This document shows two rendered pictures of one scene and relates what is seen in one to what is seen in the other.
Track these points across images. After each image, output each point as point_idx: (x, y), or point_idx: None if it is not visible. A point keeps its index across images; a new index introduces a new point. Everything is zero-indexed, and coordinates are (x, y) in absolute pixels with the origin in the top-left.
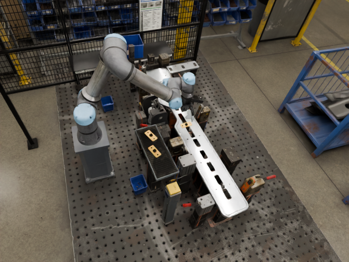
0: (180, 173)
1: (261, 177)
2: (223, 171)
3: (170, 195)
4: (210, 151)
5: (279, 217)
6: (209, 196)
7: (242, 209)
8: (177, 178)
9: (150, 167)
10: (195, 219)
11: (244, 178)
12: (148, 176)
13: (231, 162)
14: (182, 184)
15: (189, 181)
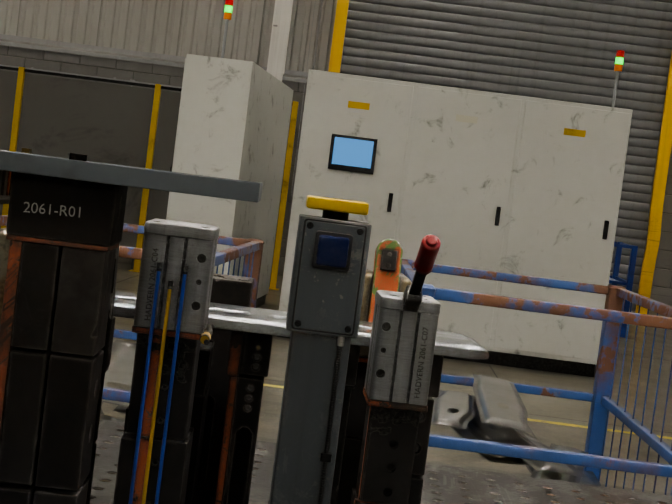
0: (193, 319)
1: (270, 466)
2: (267, 310)
3: (364, 223)
4: (136, 295)
5: (463, 498)
6: (389, 291)
7: (470, 339)
8: (171, 387)
9: (165, 177)
10: (396, 499)
11: None
12: (10, 501)
13: (251, 286)
14: (188, 450)
15: (192, 429)
